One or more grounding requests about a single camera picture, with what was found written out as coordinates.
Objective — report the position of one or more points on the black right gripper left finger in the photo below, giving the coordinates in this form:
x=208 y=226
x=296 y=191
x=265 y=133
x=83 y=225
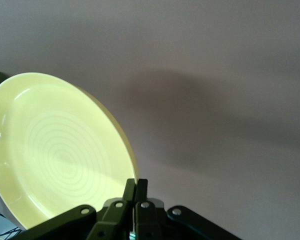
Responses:
x=110 y=222

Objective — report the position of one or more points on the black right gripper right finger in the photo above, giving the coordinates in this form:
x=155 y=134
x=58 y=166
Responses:
x=147 y=222

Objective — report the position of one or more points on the yellow round plate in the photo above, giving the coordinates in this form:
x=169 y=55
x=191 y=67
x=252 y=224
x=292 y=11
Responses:
x=65 y=137

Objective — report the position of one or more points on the brown table cover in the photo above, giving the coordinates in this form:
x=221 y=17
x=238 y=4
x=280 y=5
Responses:
x=215 y=75

